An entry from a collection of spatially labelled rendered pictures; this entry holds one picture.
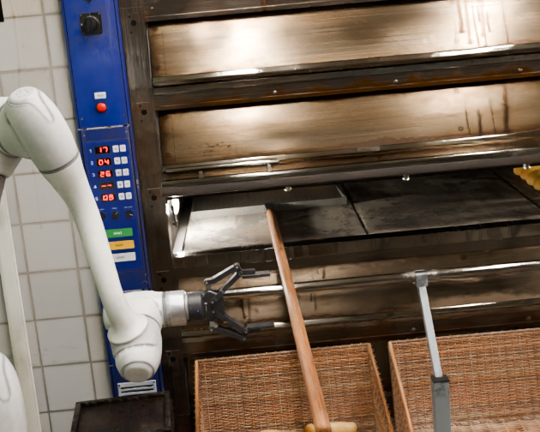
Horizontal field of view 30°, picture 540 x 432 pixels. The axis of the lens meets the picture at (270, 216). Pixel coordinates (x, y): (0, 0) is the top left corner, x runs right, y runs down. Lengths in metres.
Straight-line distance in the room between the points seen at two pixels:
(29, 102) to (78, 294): 1.05
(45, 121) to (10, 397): 0.60
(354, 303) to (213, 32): 0.93
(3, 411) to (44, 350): 1.07
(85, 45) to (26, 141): 0.76
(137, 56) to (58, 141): 0.79
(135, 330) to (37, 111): 0.55
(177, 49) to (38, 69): 0.41
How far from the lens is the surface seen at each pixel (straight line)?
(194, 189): 2.95
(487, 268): 2.85
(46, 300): 3.23
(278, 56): 3.03
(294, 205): 3.60
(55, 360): 3.30
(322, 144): 3.06
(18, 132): 2.32
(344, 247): 3.15
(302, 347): 2.25
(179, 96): 3.05
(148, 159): 3.09
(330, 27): 3.06
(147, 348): 2.43
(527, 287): 3.29
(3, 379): 2.24
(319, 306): 3.19
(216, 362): 3.21
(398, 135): 3.09
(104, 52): 3.03
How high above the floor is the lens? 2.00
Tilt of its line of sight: 13 degrees down
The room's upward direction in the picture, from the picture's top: 5 degrees counter-clockwise
